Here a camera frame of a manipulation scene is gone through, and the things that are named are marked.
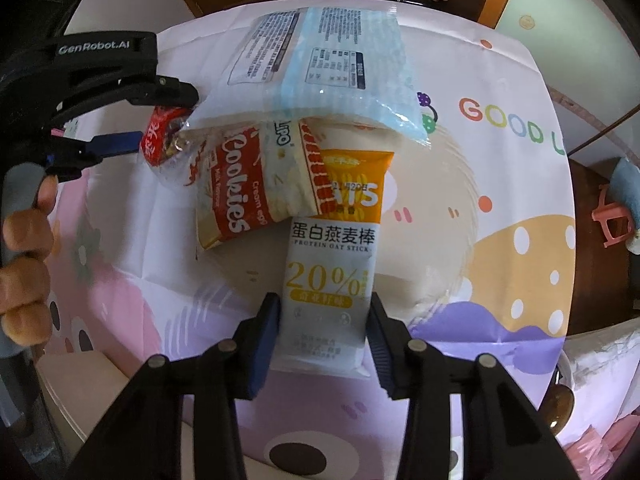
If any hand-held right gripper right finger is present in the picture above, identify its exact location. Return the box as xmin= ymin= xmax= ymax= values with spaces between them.
xmin=367 ymin=292 xmax=568 ymax=480

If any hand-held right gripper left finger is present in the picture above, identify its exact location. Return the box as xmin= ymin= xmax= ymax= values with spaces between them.
xmin=75 ymin=292 xmax=282 ymax=480

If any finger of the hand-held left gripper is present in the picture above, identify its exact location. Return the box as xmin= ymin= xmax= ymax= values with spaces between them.
xmin=122 ymin=75 xmax=200 ymax=108
xmin=42 ymin=130 xmax=146 ymax=182

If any red snack packet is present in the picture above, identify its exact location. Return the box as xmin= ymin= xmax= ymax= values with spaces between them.
xmin=139 ymin=105 xmax=201 ymax=188

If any white orange oat stick packet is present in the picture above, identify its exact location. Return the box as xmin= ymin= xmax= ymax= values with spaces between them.
xmin=277 ymin=149 xmax=396 ymax=380

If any white cardboard box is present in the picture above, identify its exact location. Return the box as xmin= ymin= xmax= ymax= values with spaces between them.
xmin=34 ymin=349 xmax=138 ymax=448

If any person's left hand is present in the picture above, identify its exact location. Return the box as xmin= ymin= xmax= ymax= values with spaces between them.
xmin=0 ymin=177 xmax=59 ymax=348

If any red white cookie packet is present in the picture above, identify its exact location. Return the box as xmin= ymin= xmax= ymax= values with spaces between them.
xmin=187 ymin=119 xmax=341 ymax=251

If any blue white snack packet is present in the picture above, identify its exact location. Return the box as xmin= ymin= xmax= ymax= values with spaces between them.
xmin=180 ymin=5 xmax=432 ymax=148

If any printed cartoon tablecloth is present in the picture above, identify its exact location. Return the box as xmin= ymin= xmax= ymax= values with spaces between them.
xmin=35 ymin=0 xmax=576 ymax=480

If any pink stool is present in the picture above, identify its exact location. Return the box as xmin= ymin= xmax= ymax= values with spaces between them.
xmin=590 ymin=182 xmax=640 ymax=251

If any floral wardrobe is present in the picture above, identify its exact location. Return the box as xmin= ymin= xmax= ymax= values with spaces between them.
xmin=495 ymin=0 xmax=640 ymax=111

